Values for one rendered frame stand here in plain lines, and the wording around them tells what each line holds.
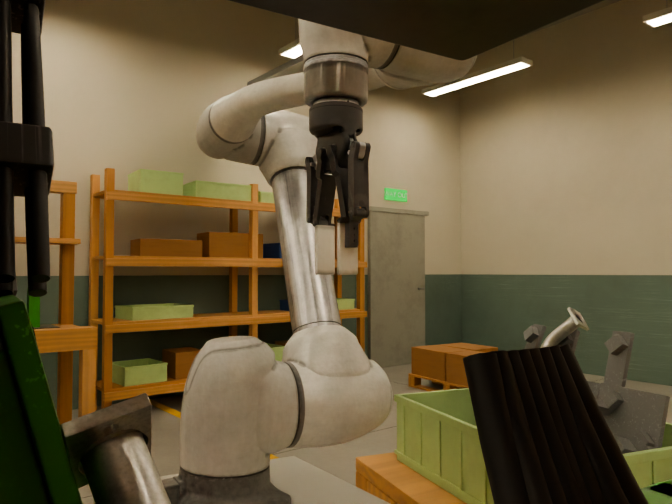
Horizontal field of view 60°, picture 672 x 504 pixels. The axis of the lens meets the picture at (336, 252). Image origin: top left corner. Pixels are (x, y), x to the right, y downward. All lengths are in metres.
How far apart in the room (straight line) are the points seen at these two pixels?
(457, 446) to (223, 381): 0.60
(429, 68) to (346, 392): 0.57
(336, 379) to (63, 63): 5.49
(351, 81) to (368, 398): 0.57
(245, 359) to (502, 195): 7.92
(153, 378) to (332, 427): 4.73
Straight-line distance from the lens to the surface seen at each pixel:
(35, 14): 0.49
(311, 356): 1.08
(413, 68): 0.90
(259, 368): 1.00
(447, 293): 8.92
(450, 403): 1.68
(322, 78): 0.81
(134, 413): 0.30
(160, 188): 5.72
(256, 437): 1.02
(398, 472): 1.55
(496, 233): 8.79
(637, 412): 1.36
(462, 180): 9.25
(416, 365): 6.65
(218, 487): 1.03
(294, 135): 1.33
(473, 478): 1.34
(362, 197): 0.76
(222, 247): 5.99
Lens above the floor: 1.29
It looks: 2 degrees up
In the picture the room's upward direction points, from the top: straight up
